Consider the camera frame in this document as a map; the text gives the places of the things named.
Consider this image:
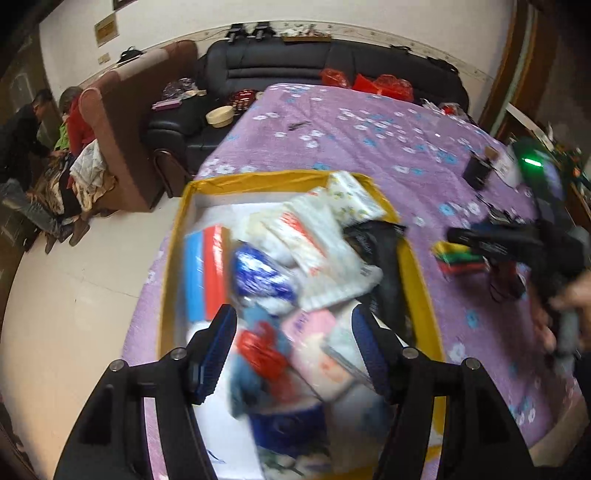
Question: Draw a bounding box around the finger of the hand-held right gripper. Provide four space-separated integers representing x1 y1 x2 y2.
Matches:
446 227 543 264
470 220 526 234

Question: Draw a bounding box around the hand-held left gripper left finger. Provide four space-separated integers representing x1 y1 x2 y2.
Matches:
53 305 238 480

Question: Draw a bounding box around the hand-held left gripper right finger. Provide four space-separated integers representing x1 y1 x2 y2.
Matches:
351 305 536 480

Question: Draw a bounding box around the multicoloured cloth pack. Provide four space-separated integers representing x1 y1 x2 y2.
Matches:
431 242 488 278

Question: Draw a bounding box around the pink tissue pack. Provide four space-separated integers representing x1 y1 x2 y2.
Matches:
281 309 365 407

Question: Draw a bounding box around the yellow cardboard box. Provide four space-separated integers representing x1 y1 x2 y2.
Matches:
157 170 448 480

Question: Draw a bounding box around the red and blue cloth pack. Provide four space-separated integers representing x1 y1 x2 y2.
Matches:
182 224 232 324

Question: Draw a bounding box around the blue printed packet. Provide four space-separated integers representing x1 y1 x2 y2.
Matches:
249 401 333 462

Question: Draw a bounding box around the white packet red label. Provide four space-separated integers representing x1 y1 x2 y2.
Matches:
259 191 384 310

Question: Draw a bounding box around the person's right hand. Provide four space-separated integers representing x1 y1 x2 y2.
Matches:
530 272 591 354

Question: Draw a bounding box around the black electric motor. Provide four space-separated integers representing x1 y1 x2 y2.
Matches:
463 147 497 191

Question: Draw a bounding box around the black wipes packet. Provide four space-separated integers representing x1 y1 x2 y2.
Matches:
344 220 414 342

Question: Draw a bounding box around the blue white crinkled packet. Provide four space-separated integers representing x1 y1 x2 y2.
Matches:
229 242 298 315

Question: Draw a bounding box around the white floral tissue pack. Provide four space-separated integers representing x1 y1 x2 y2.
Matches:
325 171 386 227

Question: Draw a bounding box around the purple floral tablecloth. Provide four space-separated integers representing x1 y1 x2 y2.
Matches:
122 82 583 480

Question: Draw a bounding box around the red plastic bag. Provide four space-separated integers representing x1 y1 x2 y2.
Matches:
321 68 352 88
353 74 414 100

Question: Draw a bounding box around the beige quilted jacket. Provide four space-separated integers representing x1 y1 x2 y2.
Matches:
69 138 118 213

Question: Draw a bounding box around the patterned brown blanket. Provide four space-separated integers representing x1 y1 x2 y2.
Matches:
28 154 77 217

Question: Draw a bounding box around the brown armchair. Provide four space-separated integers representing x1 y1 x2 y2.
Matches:
78 39 199 213

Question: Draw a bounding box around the beige round bowl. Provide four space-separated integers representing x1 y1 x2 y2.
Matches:
205 105 235 127

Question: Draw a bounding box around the dark red basket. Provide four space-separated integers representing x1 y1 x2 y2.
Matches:
229 90 257 114

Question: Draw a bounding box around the wooden board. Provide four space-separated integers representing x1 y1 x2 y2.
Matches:
283 28 333 43

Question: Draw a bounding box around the clear crinkled bag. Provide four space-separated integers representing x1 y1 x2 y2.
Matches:
164 78 197 100

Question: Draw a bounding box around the black leather sofa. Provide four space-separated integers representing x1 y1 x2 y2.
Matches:
147 38 469 171

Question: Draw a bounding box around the wooden cabinet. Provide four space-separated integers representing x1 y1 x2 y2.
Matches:
0 32 54 139

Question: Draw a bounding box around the wall plaque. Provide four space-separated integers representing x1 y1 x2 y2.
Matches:
95 14 117 47

